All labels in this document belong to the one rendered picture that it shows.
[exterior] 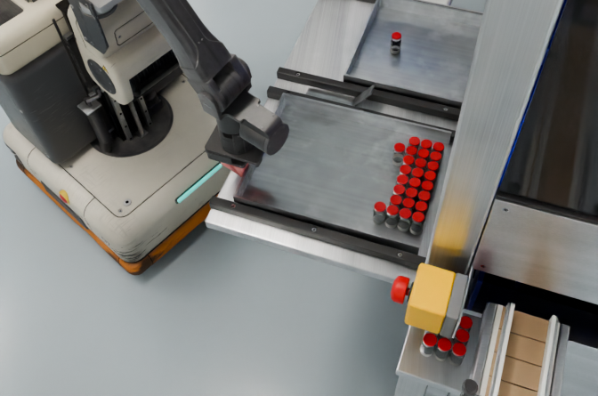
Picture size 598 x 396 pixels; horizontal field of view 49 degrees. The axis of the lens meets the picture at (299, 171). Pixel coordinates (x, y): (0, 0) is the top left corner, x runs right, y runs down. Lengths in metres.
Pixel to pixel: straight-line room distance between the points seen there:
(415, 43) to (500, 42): 0.83
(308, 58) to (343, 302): 0.90
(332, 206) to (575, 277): 0.45
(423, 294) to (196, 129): 1.31
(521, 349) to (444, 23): 0.76
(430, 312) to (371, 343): 1.08
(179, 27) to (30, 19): 0.90
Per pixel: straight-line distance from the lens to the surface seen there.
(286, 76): 1.39
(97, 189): 2.08
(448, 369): 1.10
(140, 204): 2.01
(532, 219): 0.88
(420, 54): 1.46
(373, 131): 1.31
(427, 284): 0.98
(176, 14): 0.96
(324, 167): 1.26
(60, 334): 2.21
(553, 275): 0.99
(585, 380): 1.30
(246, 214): 1.19
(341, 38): 1.49
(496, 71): 0.69
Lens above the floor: 1.91
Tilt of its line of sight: 55 degrees down
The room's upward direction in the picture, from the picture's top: 5 degrees counter-clockwise
